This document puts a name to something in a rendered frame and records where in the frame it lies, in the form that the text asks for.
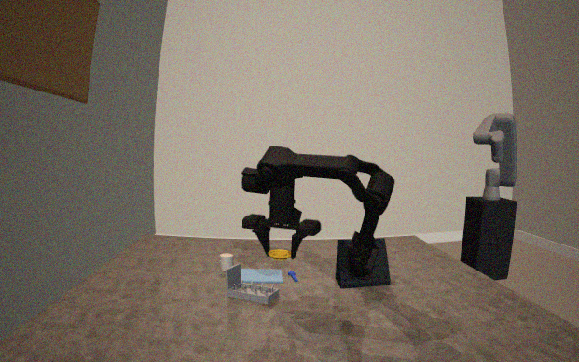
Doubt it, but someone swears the yellow plate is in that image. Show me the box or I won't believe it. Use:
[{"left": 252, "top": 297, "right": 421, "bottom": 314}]
[{"left": 269, "top": 249, "right": 291, "bottom": 260}]

